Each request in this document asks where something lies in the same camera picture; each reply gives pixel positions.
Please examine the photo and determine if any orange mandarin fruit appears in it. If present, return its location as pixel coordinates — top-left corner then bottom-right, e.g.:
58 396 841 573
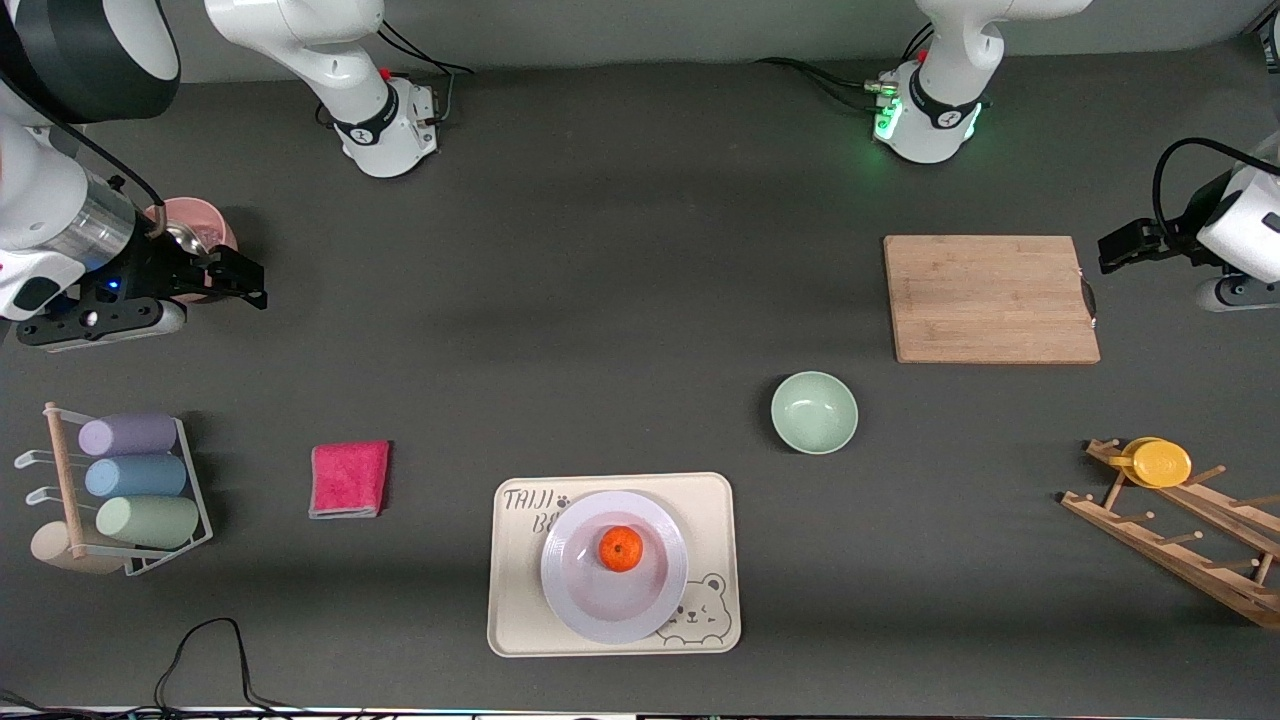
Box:
598 526 645 574

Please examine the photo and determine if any white round plate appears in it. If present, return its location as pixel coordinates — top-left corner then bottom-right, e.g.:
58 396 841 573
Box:
540 490 690 645

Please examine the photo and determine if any pink bowl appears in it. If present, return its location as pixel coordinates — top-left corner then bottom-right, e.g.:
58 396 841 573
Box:
143 196 240 304

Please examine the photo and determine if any wooden cutting board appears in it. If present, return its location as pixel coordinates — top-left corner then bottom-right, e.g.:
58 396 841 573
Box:
883 235 1102 365

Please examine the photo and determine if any purple cup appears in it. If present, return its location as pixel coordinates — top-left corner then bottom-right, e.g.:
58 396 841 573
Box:
78 413 179 458

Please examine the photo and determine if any blue cup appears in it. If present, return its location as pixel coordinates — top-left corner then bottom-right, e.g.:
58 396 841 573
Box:
84 455 188 499

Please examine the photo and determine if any yellow cup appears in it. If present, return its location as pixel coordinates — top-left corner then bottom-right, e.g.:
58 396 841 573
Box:
1110 437 1193 490

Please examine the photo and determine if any pink folded cloth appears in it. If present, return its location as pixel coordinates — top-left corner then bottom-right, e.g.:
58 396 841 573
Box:
309 441 391 520

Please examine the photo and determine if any wooden rack rod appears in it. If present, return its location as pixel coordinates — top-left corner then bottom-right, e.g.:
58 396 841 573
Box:
44 402 88 559

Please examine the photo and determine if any green cup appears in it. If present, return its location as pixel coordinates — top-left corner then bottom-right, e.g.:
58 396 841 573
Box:
95 495 201 550

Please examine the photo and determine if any beige cup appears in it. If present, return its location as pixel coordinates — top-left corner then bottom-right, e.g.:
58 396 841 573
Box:
30 520 126 577

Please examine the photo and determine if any wooden peg drying rack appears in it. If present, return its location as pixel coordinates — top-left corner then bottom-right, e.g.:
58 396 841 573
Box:
1060 437 1280 630

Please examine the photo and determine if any light green bowl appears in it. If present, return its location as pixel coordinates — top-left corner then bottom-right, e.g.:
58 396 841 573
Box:
770 371 859 456

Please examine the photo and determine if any beige bear print tray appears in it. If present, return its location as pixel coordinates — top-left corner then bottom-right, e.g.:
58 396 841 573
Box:
487 472 742 658

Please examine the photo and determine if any white wire cup rack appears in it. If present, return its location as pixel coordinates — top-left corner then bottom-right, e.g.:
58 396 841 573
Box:
14 415 214 578

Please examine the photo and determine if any black right arm base cable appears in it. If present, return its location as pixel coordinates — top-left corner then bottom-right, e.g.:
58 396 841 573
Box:
316 15 477 126

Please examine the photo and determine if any black arm base cable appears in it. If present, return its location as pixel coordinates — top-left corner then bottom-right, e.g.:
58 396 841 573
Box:
316 15 477 126
755 25 936 116

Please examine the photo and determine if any black cable on table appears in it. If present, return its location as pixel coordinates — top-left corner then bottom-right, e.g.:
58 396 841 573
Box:
0 617 401 720

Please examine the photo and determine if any black left arm base cable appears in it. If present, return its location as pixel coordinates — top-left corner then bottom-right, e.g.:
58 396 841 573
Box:
755 25 936 116

